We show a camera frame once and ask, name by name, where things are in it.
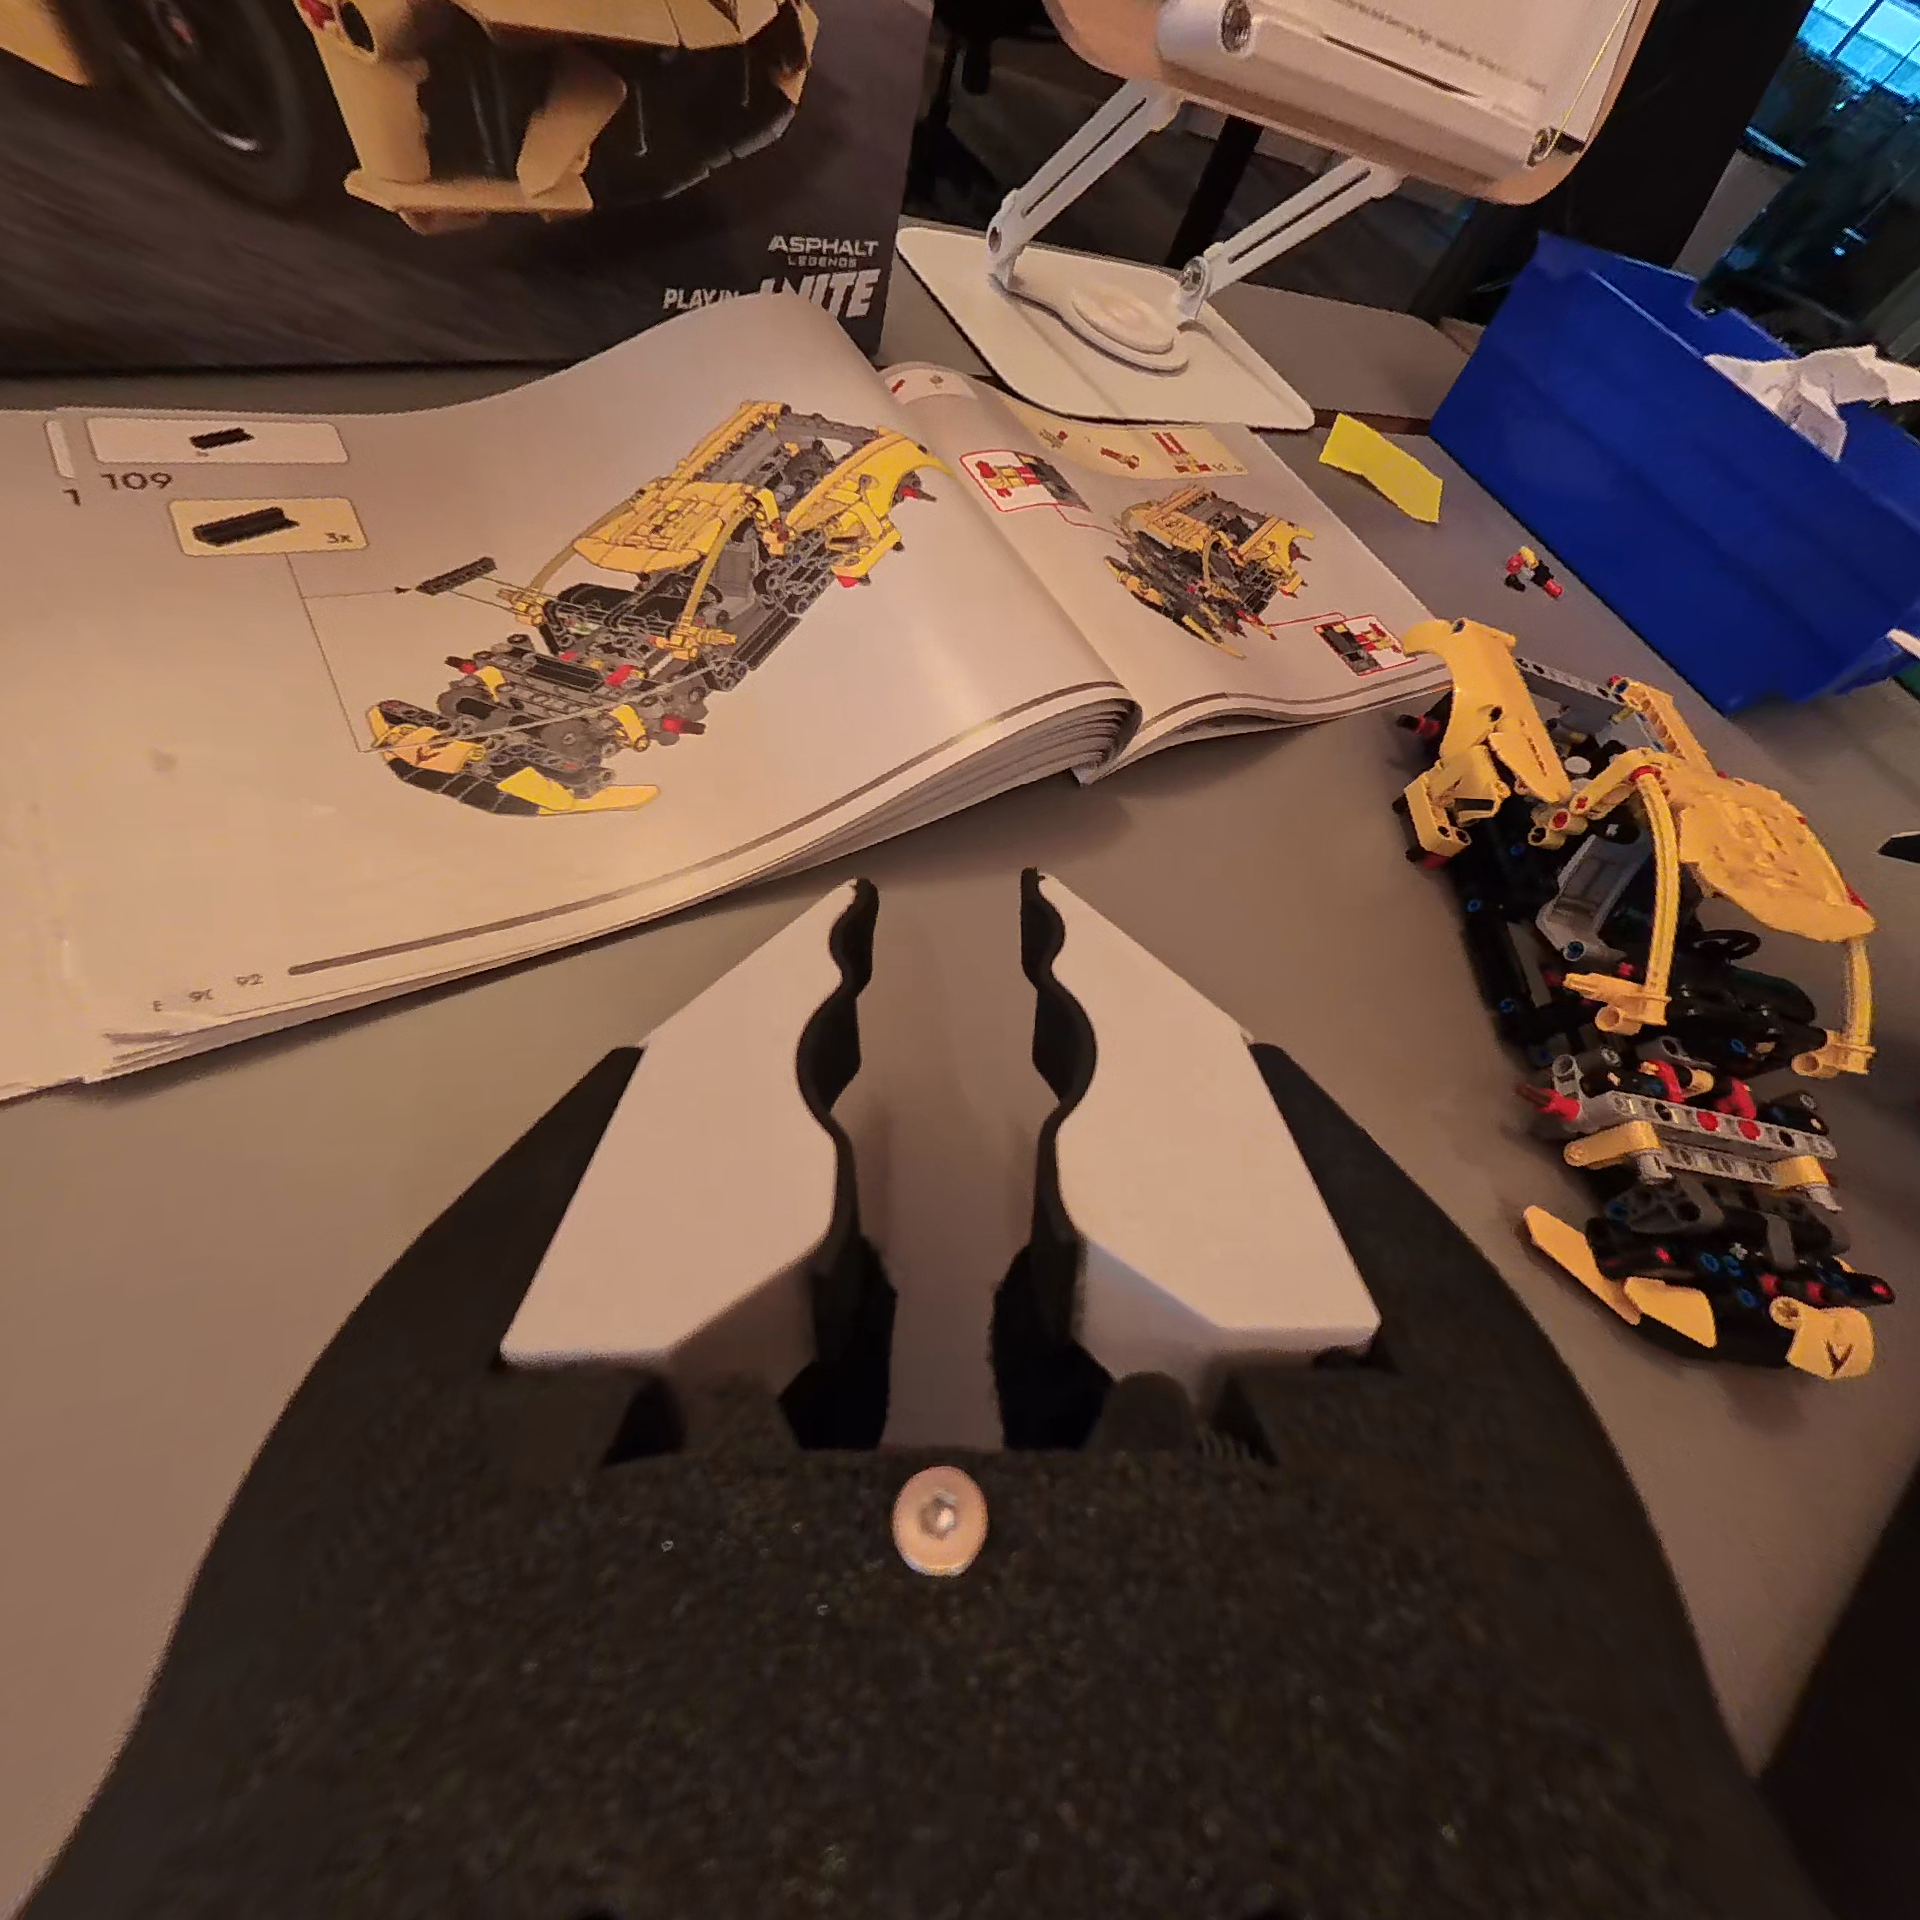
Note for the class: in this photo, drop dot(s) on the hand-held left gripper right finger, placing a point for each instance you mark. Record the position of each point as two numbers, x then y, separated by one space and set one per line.
1202 1185

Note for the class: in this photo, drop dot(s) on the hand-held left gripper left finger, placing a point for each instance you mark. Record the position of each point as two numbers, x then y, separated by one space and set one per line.
692 1185

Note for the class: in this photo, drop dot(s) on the yellow brick car model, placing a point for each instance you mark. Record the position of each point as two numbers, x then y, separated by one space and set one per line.
1651 974

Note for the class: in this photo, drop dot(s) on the grey desk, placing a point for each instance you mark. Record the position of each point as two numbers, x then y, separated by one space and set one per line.
1276 931

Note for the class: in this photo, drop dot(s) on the open instruction booklet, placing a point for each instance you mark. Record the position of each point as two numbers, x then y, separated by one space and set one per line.
600 675

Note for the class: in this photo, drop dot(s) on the scattered small brick pins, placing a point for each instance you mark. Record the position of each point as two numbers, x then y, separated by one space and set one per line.
1533 569

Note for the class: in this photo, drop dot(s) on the yellow paper note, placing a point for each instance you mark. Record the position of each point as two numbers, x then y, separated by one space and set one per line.
1384 463

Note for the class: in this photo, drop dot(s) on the blue plastic bin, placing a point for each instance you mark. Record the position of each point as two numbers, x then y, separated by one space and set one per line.
1680 465

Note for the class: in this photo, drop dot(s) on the white paper sheet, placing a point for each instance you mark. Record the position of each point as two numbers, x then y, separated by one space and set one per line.
1823 389

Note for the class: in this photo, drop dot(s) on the toy car box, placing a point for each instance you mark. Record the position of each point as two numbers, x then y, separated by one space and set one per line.
451 165

